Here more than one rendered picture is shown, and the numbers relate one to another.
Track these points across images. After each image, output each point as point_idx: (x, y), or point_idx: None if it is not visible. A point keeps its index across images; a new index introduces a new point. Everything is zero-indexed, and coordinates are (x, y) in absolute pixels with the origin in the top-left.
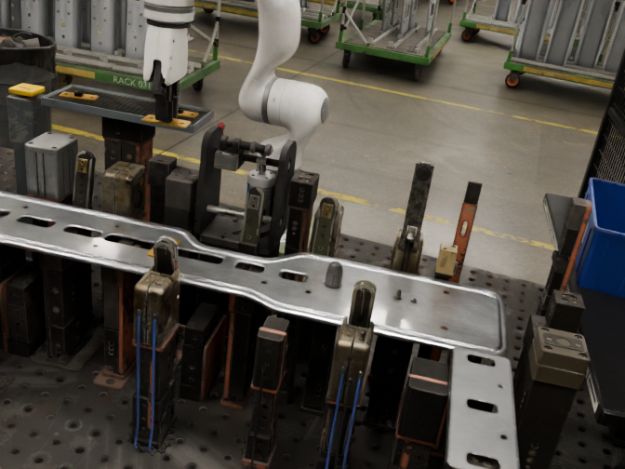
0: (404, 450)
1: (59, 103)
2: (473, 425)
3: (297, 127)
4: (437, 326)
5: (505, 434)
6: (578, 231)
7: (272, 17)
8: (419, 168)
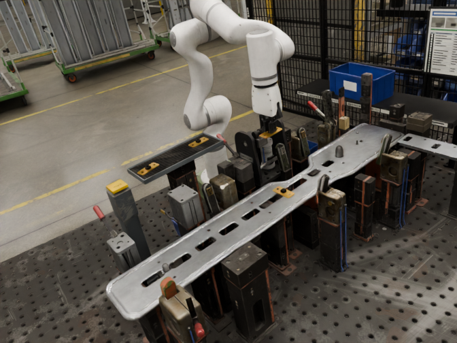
0: (411, 184)
1: (156, 176)
2: (447, 150)
3: (226, 118)
4: (381, 141)
5: (453, 146)
6: (370, 84)
7: (207, 70)
8: (330, 93)
